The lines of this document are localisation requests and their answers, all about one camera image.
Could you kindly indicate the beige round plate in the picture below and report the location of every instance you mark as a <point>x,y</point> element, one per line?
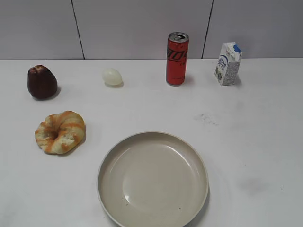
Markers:
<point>152,179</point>

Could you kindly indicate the white blue milk carton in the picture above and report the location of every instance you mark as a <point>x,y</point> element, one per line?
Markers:
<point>228,64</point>

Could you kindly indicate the white egg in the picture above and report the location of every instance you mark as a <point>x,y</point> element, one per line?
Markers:
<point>112,77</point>

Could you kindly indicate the red soda can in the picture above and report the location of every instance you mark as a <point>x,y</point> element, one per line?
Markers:
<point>177,49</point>

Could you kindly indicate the orange striped bagel bread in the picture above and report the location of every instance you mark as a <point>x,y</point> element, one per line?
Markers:
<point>60,133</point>

